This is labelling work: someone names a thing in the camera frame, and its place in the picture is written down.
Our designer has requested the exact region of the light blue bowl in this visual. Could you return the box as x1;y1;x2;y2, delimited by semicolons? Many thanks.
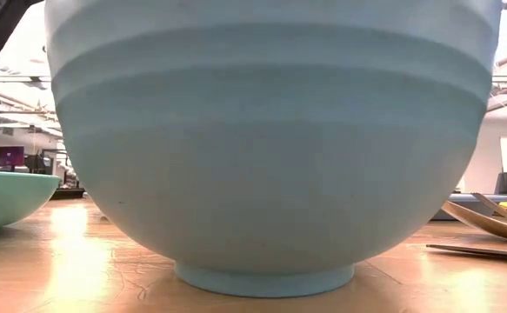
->
43;0;504;299

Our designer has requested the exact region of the teal plate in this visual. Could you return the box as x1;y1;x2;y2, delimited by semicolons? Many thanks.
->
0;170;62;234

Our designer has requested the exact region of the purple lit monitor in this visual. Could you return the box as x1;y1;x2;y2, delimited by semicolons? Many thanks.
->
0;145;25;169

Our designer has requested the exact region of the spoon with orange handle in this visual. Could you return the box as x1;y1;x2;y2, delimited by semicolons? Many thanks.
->
441;200;507;243

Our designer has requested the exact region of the blue plastic tray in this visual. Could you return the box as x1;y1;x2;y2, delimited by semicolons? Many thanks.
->
430;193;507;221

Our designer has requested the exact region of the knife with cream handle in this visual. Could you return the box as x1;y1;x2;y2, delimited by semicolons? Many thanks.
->
425;243;507;263

